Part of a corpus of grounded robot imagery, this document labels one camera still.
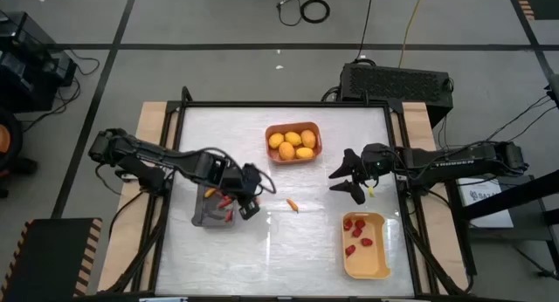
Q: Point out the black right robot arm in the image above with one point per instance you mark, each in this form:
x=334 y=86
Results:
x=458 y=162

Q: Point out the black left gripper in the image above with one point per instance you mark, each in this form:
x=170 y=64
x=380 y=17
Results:
x=236 y=180

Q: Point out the hazard-striped black floor mat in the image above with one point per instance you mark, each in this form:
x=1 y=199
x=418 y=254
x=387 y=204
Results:
x=543 y=1
x=48 y=258

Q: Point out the white labelled box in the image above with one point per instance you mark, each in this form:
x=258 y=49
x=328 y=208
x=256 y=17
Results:
x=495 y=222

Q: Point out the plywood base board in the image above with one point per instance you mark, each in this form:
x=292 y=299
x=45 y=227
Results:
x=148 y=118

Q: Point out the yellow plastic basket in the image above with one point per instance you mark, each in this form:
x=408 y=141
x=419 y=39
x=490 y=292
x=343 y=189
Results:
x=367 y=265

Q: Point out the silver mounting bracket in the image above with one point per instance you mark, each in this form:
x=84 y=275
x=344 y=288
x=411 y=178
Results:
x=131 y=178

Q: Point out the black side cart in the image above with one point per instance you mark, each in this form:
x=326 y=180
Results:
x=533 y=225

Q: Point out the grey plastic basket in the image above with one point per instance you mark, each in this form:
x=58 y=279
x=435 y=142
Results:
x=205 y=219

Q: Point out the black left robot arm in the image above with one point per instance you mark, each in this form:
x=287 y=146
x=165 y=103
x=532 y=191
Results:
x=166 y=155

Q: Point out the black table frame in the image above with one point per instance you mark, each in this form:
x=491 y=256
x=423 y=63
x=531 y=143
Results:
x=284 y=104

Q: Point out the orange lemon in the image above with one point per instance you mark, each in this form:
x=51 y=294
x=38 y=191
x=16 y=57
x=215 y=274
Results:
x=308 y=138
x=286 y=150

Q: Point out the black equipment rack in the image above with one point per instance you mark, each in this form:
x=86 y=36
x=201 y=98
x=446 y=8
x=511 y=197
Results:
x=26 y=66

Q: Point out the black perforated computer case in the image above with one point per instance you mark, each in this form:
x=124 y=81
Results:
x=393 y=84

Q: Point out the salmon-orange plastic basket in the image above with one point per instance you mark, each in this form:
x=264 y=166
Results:
x=271 y=157

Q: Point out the yellow lemon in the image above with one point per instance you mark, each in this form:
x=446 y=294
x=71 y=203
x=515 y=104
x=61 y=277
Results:
x=275 y=140
x=293 y=138
x=305 y=153

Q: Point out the black round machine orange centre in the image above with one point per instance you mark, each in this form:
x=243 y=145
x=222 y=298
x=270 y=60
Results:
x=13 y=162

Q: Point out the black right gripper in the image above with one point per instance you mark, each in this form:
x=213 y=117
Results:
x=379 y=160

